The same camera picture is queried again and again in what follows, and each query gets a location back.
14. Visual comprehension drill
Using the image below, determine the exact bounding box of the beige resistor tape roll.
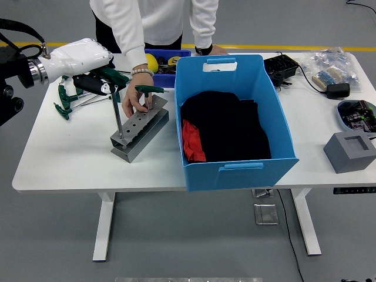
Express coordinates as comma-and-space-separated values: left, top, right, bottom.
311, 66, 344, 91

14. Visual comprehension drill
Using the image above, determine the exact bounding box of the black table control panel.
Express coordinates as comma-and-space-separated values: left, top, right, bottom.
333, 186, 376, 195

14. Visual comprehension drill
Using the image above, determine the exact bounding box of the black plastic tray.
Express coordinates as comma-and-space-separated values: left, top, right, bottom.
263, 54, 300, 80

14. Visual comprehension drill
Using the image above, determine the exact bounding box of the large blue folding box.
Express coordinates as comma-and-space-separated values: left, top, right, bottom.
174, 54, 300, 193

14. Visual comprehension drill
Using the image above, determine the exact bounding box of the person's left hand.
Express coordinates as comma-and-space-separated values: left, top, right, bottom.
207, 44, 229, 56

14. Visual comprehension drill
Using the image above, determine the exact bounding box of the black adapter cable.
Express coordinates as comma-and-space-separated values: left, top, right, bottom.
276, 51, 329, 95

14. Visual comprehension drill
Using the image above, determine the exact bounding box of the large metal floor plate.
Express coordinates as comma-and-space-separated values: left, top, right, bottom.
253, 203, 279, 226

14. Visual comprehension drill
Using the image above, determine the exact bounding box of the red cloth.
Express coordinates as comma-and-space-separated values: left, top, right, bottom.
182, 119, 207, 164

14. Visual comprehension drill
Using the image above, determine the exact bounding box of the black cloth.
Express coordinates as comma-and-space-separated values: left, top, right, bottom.
179, 90, 273, 163

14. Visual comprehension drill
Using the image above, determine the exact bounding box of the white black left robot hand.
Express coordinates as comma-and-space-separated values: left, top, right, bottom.
37, 37, 118, 97

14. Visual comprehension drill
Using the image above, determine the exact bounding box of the grey block with recess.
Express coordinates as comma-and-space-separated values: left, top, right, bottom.
323, 132, 376, 174

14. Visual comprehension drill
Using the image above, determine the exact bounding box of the small blue plastic bin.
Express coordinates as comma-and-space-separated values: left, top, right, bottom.
143, 48, 192, 89

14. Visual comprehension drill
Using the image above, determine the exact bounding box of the dark small parts pile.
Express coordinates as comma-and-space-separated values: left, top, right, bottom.
156, 55, 177, 75

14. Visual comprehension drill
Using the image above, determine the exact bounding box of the white table leg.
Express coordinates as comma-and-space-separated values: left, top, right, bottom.
92, 192, 116, 263
290, 188, 323, 256

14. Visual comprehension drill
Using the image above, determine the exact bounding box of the black wristband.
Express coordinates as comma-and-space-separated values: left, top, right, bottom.
194, 43, 213, 56

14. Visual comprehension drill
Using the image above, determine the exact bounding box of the light blue dish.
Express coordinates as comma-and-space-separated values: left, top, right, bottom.
336, 99, 376, 133

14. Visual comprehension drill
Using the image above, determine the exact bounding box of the grey metal tool rack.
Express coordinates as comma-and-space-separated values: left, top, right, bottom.
110, 94, 170, 164

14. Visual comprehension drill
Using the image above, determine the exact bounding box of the thin black cable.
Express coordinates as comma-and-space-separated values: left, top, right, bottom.
345, 0, 376, 15

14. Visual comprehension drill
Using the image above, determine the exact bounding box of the bead bracelet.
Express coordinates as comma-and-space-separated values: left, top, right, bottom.
130, 68, 155, 78

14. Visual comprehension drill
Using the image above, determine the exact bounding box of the person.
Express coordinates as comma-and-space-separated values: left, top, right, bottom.
89, 0, 229, 119

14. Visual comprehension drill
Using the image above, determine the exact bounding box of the person's right hand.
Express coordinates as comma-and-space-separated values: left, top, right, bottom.
122, 72, 155, 119

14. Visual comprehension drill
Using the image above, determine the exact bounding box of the black cylinder part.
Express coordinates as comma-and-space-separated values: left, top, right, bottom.
270, 72, 285, 88

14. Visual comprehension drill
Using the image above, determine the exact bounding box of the black floor cable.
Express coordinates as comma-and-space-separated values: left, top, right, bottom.
276, 189, 305, 282

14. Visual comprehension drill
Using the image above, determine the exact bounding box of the clear plastic parts bag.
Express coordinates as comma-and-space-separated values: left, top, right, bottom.
299, 47, 361, 92

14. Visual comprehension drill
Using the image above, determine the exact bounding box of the black power adapter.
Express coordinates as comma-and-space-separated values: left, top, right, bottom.
326, 83, 351, 100

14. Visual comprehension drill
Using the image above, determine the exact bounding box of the small green T-handle wrench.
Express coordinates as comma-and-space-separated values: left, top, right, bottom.
134, 84, 170, 112

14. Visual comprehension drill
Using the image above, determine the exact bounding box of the electronic components pile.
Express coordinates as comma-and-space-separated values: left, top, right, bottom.
342, 100, 376, 132

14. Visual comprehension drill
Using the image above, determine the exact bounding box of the large green T-handle wrench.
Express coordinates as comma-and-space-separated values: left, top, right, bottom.
90, 66, 130, 140

